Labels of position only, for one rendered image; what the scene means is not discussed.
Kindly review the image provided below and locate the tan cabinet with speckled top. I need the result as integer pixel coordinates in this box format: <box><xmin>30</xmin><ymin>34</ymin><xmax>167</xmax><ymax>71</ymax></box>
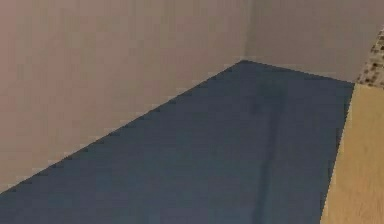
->
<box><xmin>319</xmin><ymin>27</ymin><xmax>384</xmax><ymax>224</ymax></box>

